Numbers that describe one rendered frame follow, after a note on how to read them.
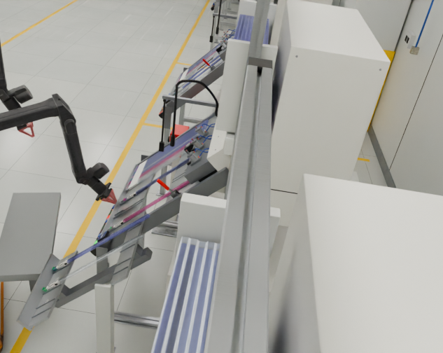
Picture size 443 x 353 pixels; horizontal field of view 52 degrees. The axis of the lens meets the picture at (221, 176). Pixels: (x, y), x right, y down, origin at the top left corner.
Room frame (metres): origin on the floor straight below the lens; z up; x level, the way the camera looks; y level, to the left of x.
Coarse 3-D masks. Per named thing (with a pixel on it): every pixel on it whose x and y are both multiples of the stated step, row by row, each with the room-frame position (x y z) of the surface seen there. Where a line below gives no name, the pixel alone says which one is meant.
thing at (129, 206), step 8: (152, 176) 1.87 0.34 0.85; (144, 184) 1.84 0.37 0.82; (128, 192) 1.87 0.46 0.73; (144, 192) 1.75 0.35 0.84; (128, 200) 1.77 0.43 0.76; (136, 200) 1.71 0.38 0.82; (144, 200) 1.67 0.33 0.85; (120, 208) 1.73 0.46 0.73; (128, 208) 1.68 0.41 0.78; (136, 208) 1.62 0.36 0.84; (120, 216) 1.64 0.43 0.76; (112, 224) 1.62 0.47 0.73; (128, 224) 1.52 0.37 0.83; (112, 232) 1.54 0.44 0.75
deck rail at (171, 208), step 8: (224, 168) 1.47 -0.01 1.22; (216, 176) 1.46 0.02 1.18; (224, 176) 1.46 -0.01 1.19; (200, 184) 1.46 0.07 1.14; (208, 184) 1.46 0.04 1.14; (216, 184) 1.46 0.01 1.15; (224, 184) 1.46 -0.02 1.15; (184, 192) 1.47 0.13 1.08; (192, 192) 1.46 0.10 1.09; (200, 192) 1.46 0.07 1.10; (208, 192) 1.46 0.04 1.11; (176, 200) 1.46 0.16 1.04; (160, 208) 1.46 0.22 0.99; (168, 208) 1.46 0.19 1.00; (176, 208) 1.46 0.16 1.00; (152, 216) 1.46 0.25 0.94; (160, 216) 1.46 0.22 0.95; (168, 216) 1.46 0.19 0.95; (144, 224) 1.46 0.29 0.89; (152, 224) 1.46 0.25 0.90; (144, 232) 1.46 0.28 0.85; (112, 240) 1.46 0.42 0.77; (120, 240) 1.46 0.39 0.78; (112, 248) 1.46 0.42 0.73
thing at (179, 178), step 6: (210, 120) 2.10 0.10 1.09; (186, 156) 1.85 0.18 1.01; (180, 162) 1.82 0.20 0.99; (186, 162) 1.77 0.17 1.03; (180, 168) 1.76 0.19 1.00; (186, 168) 1.71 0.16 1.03; (180, 174) 1.69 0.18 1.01; (174, 180) 1.67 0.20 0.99; (180, 180) 1.63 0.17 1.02; (186, 180) 1.59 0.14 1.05; (174, 186) 1.60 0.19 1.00; (186, 186) 1.54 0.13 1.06; (180, 192) 1.52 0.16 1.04; (168, 198) 1.53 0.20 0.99
